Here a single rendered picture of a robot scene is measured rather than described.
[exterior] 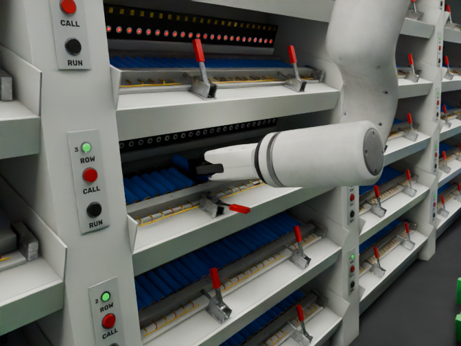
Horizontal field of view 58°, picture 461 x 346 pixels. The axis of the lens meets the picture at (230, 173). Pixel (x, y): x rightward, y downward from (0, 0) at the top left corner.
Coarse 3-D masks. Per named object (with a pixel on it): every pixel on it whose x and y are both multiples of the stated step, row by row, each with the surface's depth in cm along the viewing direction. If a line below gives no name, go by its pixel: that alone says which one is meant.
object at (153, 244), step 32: (288, 128) 107; (128, 160) 74; (256, 192) 80; (288, 192) 83; (320, 192) 96; (128, 224) 55; (160, 224) 63; (192, 224) 65; (224, 224) 70; (160, 256) 61
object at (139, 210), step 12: (240, 180) 79; (252, 180) 82; (180, 192) 69; (192, 192) 70; (216, 192) 74; (132, 204) 62; (144, 204) 63; (156, 204) 64; (168, 204) 66; (180, 204) 68; (192, 204) 69; (132, 216) 61; (144, 216) 63; (168, 216) 64
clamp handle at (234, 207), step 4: (216, 200) 69; (216, 204) 69; (220, 204) 68; (224, 204) 68; (228, 204) 68; (228, 208) 67; (232, 208) 66; (236, 208) 66; (240, 208) 65; (244, 208) 65; (248, 208) 65; (240, 212) 65; (244, 212) 65; (248, 212) 65
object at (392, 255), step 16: (400, 224) 158; (416, 224) 159; (368, 240) 142; (384, 240) 143; (400, 240) 151; (416, 240) 154; (368, 256) 132; (384, 256) 138; (400, 256) 141; (368, 272) 128; (384, 272) 128; (368, 288) 121
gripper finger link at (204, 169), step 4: (216, 164) 66; (220, 164) 65; (196, 168) 66; (200, 168) 66; (204, 168) 66; (208, 168) 66; (212, 168) 66; (216, 168) 65; (220, 168) 65; (196, 172) 67; (200, 172) 66; (204, 172) 66; (208, 172) 66
